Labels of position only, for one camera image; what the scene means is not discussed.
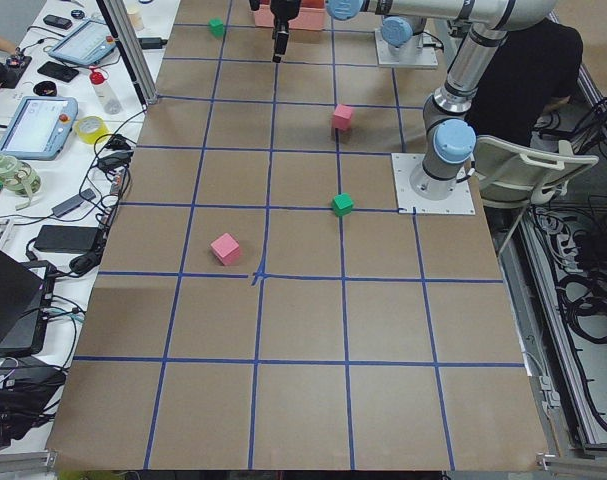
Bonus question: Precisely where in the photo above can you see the pink cube near arm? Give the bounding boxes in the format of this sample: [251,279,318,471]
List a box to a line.
[210,233,242,266]

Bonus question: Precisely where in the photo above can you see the teach pendant near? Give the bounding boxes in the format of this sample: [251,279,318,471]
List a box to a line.
[0,96,78,161]

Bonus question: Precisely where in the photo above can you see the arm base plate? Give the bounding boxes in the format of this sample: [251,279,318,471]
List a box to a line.
[374,28,438,70]
[391,153,475,215]

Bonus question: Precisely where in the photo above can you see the pink plastic bin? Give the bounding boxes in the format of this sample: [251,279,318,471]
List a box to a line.
[252,0,328,32]

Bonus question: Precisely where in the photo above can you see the green cube front left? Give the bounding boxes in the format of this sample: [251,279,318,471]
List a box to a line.
[331,193,354,217]

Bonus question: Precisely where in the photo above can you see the green cube near bin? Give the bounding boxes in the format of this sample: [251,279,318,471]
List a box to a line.
[208,17,226,38]

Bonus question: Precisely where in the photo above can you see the teach pendant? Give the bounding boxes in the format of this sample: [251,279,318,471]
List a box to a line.
[0,96,78,161]
[48,19,116,67]

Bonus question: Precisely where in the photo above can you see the aluminium frame post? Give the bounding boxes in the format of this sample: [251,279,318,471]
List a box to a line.
[96,0,158,107]

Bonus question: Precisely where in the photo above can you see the black power adapter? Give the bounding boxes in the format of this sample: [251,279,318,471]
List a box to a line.
[34,225,99,253]

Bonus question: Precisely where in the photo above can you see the teach pendant far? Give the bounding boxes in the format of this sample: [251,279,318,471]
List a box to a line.
[48,19,116,67]

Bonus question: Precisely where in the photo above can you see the green water bottle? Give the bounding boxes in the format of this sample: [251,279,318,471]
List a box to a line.
[0,154,41,211]

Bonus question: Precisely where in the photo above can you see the red capped squeeze bottle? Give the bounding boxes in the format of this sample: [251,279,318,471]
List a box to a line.
[89,67,122,115]

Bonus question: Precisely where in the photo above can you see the white office chair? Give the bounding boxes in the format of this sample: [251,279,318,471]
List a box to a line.
[473,135,599,255]

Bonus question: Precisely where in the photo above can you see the pink cube centre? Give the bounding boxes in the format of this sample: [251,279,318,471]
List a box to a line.
[331,104,354,132]

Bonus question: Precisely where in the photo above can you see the black laptop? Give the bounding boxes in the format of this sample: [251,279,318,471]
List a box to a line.
[0,250,54,358]

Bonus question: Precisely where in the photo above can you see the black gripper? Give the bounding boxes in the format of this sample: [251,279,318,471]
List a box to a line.
[269,0,302,63]

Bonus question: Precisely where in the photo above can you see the seated person in black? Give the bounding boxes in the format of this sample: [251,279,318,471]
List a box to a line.
[465,18,583,147]

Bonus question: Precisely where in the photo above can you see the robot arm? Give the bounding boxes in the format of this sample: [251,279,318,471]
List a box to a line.
[324,1,556,200]
[380,15,427,54]

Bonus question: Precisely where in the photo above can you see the yellow tape roll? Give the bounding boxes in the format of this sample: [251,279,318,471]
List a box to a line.
[73,116,110,145]

